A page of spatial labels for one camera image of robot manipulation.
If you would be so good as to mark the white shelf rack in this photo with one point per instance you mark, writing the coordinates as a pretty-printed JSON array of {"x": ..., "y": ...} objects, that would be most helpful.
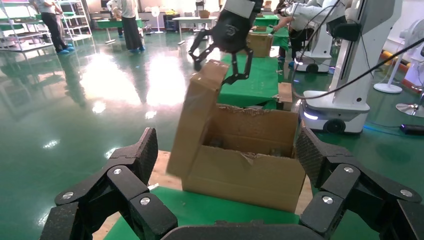
[
  {"x": 30, "y": 34},
  {"x": 79, "y": 37}
]

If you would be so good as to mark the white wheeled robot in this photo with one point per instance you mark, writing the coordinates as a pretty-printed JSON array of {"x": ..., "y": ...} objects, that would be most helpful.
[
  {"x": 318, "y": 43},
  {"x": 348, "y": 106}
]

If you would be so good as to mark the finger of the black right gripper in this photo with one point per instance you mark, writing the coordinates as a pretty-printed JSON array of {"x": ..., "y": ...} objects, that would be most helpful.
[
  {"x": 197, "y": 64},
  {"x": 248, "y": 66}
]

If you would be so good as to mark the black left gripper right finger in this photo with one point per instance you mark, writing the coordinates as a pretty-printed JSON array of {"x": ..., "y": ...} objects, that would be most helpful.
[{"x": 348, "y": 185}]

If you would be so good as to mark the person in dark trousers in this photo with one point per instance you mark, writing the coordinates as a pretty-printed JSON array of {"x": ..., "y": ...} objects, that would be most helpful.
[{"x": 54, "y": 26}]

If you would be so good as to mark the small brown box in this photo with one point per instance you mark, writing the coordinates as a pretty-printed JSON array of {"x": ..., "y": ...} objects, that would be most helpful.
[{"x": 204, "y": 14}]

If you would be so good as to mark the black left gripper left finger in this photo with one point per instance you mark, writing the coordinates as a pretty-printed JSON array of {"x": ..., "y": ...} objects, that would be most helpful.
[{"x": 132, "y": 179}]

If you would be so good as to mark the dark blue crate stack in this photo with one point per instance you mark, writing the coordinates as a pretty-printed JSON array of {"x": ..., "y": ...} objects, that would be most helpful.
[{"x": 170, "y": 23}]

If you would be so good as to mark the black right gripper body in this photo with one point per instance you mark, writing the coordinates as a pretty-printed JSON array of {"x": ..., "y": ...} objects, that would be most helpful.
[{"x": 232, "y": 33}]

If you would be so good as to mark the person in long dark skirt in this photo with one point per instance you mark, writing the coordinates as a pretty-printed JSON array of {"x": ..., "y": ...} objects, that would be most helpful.
[{"x": 130, "y": 30}]

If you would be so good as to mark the yellow black floor guard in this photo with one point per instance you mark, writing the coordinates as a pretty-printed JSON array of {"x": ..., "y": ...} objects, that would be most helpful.
[{"x": 394, "y": 61}]

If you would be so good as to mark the white table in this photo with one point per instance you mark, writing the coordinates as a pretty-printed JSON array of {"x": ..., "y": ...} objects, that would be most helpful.
[{"x": 195, "y": 19}]

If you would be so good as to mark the green covered table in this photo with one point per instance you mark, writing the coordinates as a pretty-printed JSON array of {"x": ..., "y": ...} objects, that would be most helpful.
[
  {"x": 281, "y": 36},
  {"x": 109, "y": 23},
  {"x": 268, "y": 20}
]

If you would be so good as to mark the white standing fan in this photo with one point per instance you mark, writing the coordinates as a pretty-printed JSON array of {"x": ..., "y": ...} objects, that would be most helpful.
[
  {"x": 387, "y": 87},
  {"x": 155, "y": 11}
]

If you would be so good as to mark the black power adapter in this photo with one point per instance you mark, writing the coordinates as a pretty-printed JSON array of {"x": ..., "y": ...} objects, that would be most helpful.
[{"x": 412, "y": 129}]

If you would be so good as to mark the small brown cardboard panel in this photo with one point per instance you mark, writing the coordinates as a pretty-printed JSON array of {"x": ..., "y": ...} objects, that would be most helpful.
[{"x": 285, "y": 96}]

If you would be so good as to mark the person in white coat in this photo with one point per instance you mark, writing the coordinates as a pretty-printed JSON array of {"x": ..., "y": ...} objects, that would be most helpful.
[{"x": 299, "y": 43}]

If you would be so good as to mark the large open cardboard carton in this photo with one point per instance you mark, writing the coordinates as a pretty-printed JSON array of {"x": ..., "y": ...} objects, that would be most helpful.
[{"x": 238, "y": 179}]

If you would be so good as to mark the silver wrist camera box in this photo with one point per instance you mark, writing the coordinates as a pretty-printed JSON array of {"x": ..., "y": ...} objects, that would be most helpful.
[{"x": 238, "y": 7}]

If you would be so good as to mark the closed brown cardboard box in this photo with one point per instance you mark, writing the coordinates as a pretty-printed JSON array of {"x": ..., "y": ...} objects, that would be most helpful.
[{"x": 261, "y": 44}]

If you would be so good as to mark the silver round stand base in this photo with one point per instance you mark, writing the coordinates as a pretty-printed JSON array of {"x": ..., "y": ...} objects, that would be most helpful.
[{"x": 410, "y": 110}]

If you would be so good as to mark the green table cloth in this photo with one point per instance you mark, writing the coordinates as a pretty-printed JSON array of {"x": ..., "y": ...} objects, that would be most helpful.
[
  {"x": 198, "y": 208},
  {"x": 255, "y": 86}
]

